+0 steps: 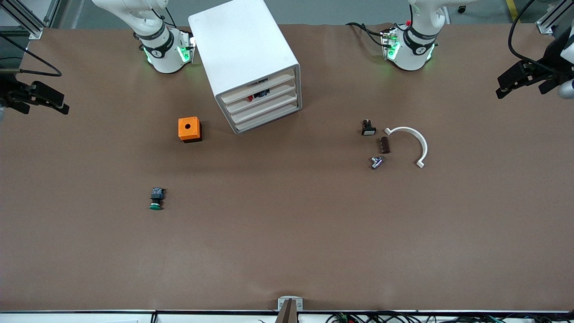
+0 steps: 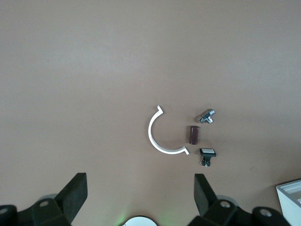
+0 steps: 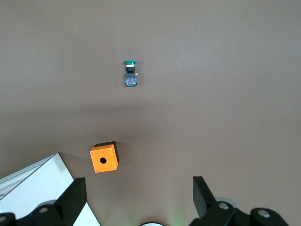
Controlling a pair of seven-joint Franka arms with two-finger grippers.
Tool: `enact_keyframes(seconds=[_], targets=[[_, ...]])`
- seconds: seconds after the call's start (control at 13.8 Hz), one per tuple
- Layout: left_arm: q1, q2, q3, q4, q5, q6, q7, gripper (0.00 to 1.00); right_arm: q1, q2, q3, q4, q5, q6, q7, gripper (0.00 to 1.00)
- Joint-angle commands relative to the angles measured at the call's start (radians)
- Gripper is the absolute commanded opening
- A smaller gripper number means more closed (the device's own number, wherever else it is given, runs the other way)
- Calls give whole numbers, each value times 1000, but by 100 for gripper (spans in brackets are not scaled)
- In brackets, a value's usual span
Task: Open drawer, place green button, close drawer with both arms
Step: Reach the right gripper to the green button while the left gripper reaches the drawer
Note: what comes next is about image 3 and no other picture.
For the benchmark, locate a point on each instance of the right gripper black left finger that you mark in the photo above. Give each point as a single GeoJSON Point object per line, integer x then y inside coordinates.
{"type": "Point", "coordinates": [68, 204]}

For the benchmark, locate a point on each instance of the white drawer cabinet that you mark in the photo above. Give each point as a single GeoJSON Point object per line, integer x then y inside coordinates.
{"type": "Point", "coordinates": [42, 183]}

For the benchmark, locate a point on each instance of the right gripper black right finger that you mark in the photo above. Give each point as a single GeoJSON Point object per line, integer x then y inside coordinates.
{"type": "Point", "coordinates": [207, 207]}

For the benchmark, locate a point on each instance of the green push button switch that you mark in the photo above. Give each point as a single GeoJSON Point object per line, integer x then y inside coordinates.
{"type": "Point", "coordinates": [130, 80]}

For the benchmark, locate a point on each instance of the orange button enclosure box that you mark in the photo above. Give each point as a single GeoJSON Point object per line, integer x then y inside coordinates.
{"type": "Point", "coordinates": [109, 155]}

